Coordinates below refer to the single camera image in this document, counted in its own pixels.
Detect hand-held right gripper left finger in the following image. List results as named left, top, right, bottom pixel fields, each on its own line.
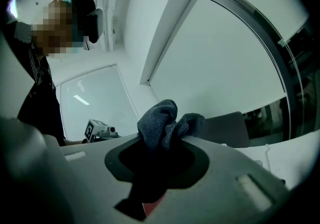
left=44, top=133, right=146, bottom=224

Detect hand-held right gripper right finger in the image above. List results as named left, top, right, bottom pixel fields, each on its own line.
left=146, top=135, right=291, bottom=224

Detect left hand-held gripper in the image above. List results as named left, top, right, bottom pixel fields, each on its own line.
left=81, top=118, right=120, bottom=144

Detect dark blue-grey sock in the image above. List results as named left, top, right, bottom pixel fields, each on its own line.
left=129, top=99, right=206, bottom=204

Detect frosted glass panel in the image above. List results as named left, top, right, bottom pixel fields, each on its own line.
left=59, top=64, right=140, bottom=142

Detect person in striped shirt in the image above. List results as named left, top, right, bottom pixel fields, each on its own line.
left=4, top=19, right=66, bottom=147

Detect grey chair back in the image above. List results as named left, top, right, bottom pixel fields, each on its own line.
left=203, top=111, right=251, bottom=148

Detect person's head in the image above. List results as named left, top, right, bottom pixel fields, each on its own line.
left=31, top=0, right=86, bottom=59

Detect white ceiling pipes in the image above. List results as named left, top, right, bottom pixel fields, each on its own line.
left=96, top=0, right=126, bottom=53

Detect black head-mounted camera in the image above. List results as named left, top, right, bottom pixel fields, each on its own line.
left=69, top=0, right=105, bottom=44

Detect blind bead chain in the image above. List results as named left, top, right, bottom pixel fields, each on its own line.
left=257, top=34, right=305, bottom=139

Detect black window frame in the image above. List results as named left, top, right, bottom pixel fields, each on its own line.
left=199, top=0, right=305, bottom=141

